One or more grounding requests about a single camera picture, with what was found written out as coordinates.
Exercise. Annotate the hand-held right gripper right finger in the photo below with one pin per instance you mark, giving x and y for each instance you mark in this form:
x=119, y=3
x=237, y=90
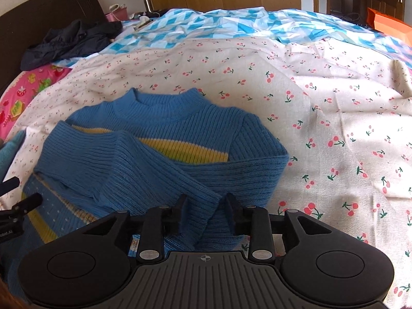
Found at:
x=232, y=214

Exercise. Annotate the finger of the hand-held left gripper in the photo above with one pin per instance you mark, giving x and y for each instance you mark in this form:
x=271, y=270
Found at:
x=9, y=186
x=29, y=202

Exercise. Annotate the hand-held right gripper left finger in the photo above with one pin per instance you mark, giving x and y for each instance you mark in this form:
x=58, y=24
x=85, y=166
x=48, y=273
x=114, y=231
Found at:
x=181, y=214

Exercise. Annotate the blue knit sweater yellow stripes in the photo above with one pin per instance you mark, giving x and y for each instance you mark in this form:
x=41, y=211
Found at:
x=180, y=128

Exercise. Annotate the teal fleece cloth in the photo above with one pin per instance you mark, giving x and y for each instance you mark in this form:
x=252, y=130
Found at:
x=11, y=154

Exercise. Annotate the pink fruit print pillow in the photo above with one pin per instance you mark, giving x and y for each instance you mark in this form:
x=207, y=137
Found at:
x=29, y=90

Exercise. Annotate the cherry print bed sheet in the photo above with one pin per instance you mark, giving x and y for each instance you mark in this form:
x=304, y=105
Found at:
x=322, y=119

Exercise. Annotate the dark crumpled jacket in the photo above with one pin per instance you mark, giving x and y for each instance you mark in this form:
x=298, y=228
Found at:
x=70, y=41

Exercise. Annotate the dark wooden headboard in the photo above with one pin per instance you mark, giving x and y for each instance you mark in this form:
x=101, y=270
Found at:
x=38, y=9

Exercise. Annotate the blue white checked quilt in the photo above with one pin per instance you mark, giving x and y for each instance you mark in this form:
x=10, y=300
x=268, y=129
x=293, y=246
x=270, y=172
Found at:
x=225, y=22

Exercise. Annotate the pink bag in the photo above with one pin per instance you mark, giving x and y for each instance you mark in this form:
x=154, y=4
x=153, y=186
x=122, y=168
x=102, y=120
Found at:
x=117, y=14

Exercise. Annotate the steel thermos bottle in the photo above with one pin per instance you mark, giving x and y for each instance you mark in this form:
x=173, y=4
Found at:
x=148, y=4

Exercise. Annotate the orange box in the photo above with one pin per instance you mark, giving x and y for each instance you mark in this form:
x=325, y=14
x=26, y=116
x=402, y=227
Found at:
x=384, y=21

